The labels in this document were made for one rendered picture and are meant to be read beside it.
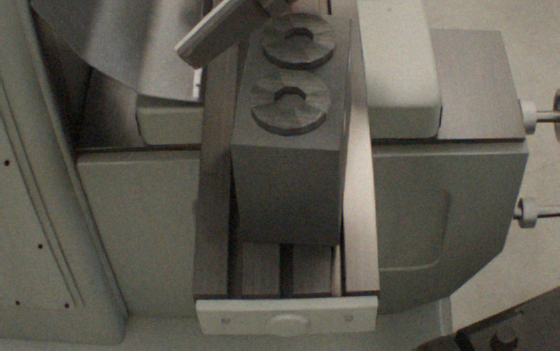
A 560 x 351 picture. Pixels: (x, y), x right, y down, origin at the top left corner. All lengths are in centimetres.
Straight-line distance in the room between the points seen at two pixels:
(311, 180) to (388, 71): 49
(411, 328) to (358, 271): 84
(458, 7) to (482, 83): 133
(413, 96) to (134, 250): 63
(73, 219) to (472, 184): 71
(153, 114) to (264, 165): 47
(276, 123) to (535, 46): 193
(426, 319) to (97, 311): 70
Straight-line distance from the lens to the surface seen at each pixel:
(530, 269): 232
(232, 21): 48
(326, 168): 102
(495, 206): 168
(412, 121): 148
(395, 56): 152
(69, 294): 182
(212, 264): 114
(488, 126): 156
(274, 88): 104
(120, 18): 148
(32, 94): 141
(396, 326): 196
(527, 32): 291
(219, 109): 130
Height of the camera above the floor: 191
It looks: 51 degrees down
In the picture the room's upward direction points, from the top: 4 degrees counter-clockwise
